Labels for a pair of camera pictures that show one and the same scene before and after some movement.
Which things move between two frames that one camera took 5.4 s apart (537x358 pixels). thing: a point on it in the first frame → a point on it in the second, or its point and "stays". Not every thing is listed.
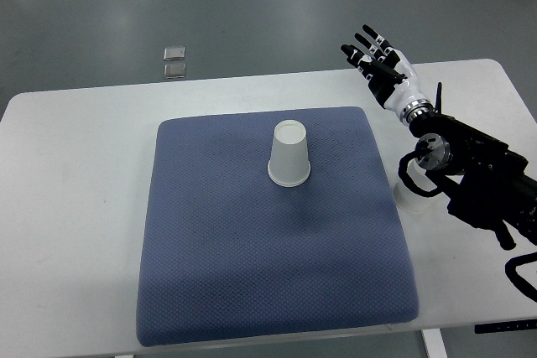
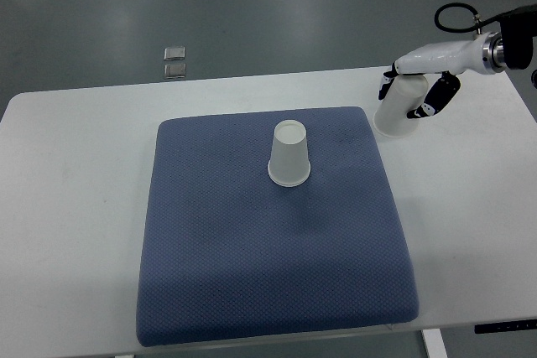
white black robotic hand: (391, 76) → (486, 54)
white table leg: (434, 343) stays
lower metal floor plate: (174, 70) stays
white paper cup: (409, 200) → (404, 92)
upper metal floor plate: (174, 53) stays
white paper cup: (289, 165) stays
